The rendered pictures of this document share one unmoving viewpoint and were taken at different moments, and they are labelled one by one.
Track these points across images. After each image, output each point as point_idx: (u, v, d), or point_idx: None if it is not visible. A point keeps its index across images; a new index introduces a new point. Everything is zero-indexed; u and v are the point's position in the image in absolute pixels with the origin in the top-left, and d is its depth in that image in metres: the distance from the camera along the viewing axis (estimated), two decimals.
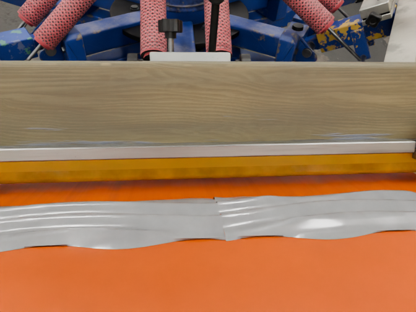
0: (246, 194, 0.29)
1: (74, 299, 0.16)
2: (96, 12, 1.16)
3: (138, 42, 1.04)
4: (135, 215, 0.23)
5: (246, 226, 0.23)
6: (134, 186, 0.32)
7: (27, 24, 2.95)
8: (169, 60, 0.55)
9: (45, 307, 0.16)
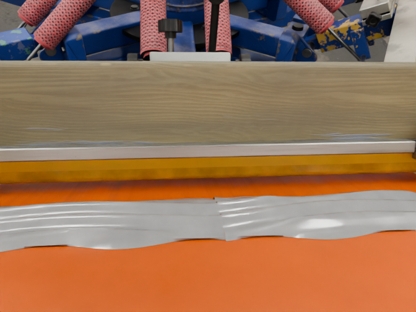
0: (246, 194, 0.29)
1: (74, 299, 0.16)
2: (96, 12, 1.16)
3: (138, 42, 1.04)
4: (135, 215, 0.23)
5: (246, 226, 0.23)
6: (134, 186, 0.32)
7: (27, 24, 2.95)
8: (169, 60, 0.55)
9: (45, 307, 0.16)
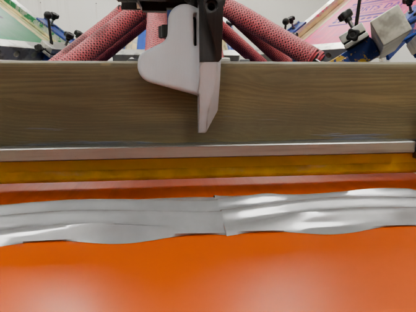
0: (246, 193, 0.29)
1: (72, 290, 0.16)
2: None
3: None
4: (135, 212, 0.23)
5: (246, 222, 0.23)
6: (134, 186, 0.31)
7: None
8: None
9: (43, 298, 0.15)
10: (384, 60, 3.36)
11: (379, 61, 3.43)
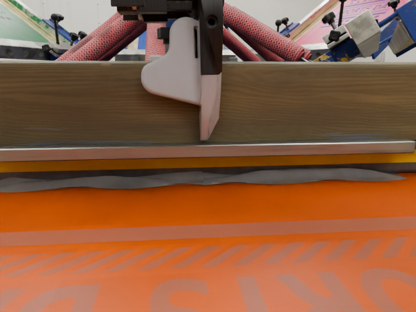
0: None
1: (98, 209, 0.24)
2: None
3: None
4: None
5: (220, 177, 0.31)
6: None
7: None
8: None
9: (79, 212, 0.24)
10: (379, 60, 3.44)
11: (374, 61, 3.51)
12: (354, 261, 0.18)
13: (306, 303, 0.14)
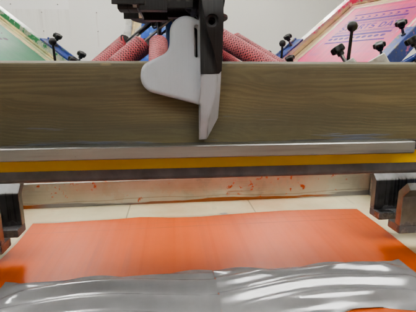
0: (241, 264, 0.34)
1: None
2: None
3: None
4: (147, 296, 0.28)
5: (240, 306, 0.27)
6: (143, 254, 0.36)
7: None
8: None
9: None
10: None
11: None
12: None
13: None
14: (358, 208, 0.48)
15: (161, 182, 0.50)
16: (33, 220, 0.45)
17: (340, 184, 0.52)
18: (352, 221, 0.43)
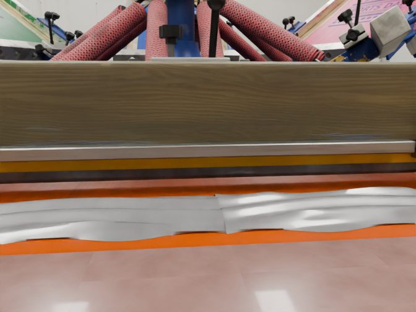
0: (246, 192, 0.30)
1: (76, 286, 0.16)
2: None
3: None
4: (137, 210, 0.24)
5: (246, 220, 0.23)
6: (135, 184, 0.32)
7: None
8: None
9: (47, 294, 0.16)
10: (384, 60, 3.36)
11: (379, 61, 3.43)
12: None
13: None
14: None
15: None
16: None
17: None
18: None
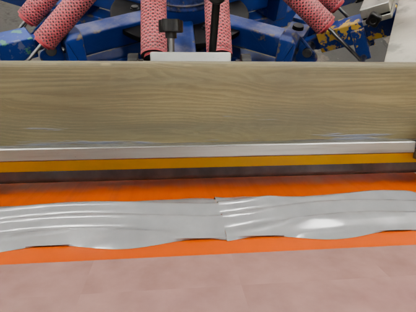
0: (247, 194, 0.29)
1: (75, 299, 0.16)
2: (96, 12, 1.16)
3: (138, 42, 1.04)
4: (137, 215, 0.23)
5: (247, 226, 0.23)
6: (135, 186, 0.32)
7: (27, 24, 2.95)
8: (169, 60, 0.55)
9: (47, 307, 0.16)
10: None
11: None
12: None
13: None
14: None
15: None
16: None
17: None
18: None
